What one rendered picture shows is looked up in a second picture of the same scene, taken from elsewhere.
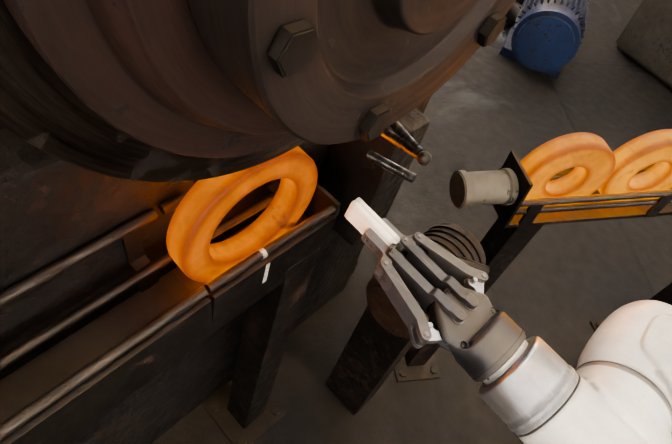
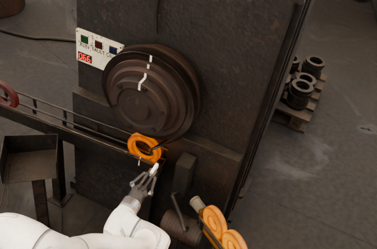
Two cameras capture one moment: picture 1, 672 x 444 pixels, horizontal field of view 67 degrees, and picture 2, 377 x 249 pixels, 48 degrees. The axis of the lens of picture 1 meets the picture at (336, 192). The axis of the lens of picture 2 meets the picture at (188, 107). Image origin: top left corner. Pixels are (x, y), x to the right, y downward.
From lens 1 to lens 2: 1.84 m
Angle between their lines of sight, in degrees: 54
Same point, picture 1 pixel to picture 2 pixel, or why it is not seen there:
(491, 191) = (196, 205)
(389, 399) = not seen: outside the picture
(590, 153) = (214, 215)
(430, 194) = not seen: outside the picture
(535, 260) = not seen: outside the picture
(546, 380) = (127, 200)
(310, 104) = (118, 114)
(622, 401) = (128, 214)
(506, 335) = (134, 193)
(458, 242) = (194, 225)
